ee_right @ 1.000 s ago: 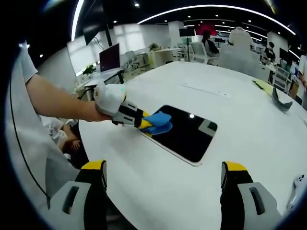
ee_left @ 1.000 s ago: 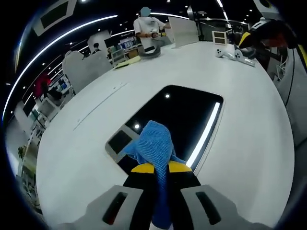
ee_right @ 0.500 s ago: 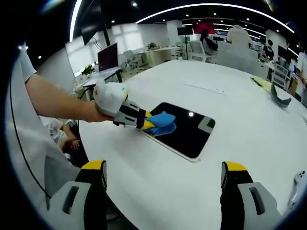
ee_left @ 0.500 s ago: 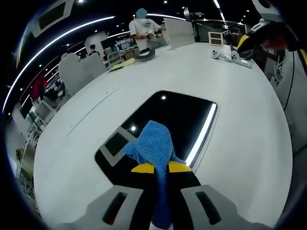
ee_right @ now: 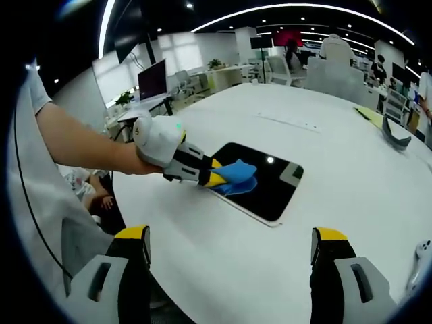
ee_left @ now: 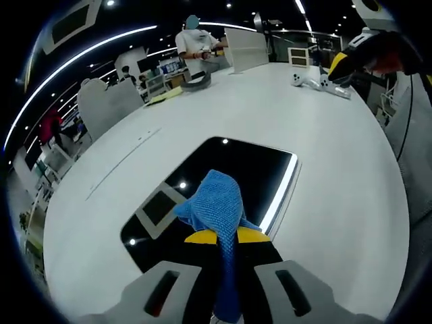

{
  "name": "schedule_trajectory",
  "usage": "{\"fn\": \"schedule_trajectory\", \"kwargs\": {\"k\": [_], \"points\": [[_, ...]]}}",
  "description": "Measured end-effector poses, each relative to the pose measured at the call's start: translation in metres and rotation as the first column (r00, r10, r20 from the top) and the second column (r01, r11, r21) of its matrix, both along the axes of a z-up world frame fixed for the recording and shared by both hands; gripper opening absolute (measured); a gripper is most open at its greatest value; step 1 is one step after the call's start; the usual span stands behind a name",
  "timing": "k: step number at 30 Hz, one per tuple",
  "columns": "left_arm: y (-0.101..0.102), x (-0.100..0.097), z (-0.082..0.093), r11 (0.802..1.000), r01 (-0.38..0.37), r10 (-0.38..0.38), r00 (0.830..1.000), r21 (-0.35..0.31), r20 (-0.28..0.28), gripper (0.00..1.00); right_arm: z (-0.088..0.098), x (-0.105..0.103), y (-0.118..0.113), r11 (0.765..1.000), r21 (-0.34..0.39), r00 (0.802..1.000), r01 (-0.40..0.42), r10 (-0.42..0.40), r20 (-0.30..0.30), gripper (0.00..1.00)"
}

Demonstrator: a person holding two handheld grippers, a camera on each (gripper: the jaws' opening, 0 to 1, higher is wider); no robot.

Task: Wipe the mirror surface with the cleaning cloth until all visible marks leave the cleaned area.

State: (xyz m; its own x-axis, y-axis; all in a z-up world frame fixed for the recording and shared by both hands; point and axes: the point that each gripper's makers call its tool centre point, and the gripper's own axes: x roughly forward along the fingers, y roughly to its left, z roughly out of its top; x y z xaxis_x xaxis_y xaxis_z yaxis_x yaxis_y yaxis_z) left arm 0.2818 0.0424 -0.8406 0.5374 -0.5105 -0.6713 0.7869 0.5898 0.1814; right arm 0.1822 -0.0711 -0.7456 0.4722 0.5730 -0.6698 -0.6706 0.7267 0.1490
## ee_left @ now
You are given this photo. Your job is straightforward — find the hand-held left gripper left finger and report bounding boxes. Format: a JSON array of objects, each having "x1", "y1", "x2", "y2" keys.
[{"x1": 77, "y1": 231, "x2": 221, "y2": 324}]

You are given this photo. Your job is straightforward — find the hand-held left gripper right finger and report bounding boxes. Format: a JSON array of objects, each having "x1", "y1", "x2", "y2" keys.
[{"x1": 236, "y1": 225, "x2": 384, "y2": 324}]

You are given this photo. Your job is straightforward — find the blue cleaning cloth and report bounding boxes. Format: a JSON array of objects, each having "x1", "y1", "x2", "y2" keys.
[{"x1": 173, "y1": 169, "x2": 263, "y2": 322}]

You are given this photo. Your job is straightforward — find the black tablet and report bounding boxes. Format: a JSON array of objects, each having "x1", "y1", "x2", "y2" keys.
[{"x1": 120, "y1": 136, "x2": 302, "y2": 275}]

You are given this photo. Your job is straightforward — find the white game controller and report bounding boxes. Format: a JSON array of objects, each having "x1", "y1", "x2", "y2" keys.
[
  {"x1": 319, "y1": 65, "x2": 352, "y2": 101},
  {"x1": 290, "y1": 72, "x2": 321, "y2": 90}
]

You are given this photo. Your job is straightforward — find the person's white shirt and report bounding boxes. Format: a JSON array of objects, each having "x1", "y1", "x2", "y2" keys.
[{"x1": 384, "y1": 71, "x2": 432, "y2": 225}]

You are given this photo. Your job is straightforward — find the white upright panel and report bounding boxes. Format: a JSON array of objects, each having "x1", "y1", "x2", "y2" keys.
[{"x1": 223, "y1": 27, "x2": 270, "y2": 76}]

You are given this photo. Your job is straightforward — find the grey fabric chair back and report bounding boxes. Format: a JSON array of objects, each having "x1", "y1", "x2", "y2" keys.
[{"x1": 76, "y1": 78, "x2": 145, "y2": 140}]

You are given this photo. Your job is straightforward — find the yellow paper sheet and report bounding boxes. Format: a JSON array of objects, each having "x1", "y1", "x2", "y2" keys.
[{"x1": 142, "y1": 86, "x2": 185, "y2": 107}]

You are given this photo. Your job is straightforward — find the white mesh office chair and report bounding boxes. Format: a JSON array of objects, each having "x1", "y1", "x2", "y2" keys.
[{"x1": 145, "y1": 74, "x2": 168, "y2": 97}]

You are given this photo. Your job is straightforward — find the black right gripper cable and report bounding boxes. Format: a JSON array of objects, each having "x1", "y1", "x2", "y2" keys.
[{"x1": 396, "y1": 74, "x2": 416, "y2": 160}]

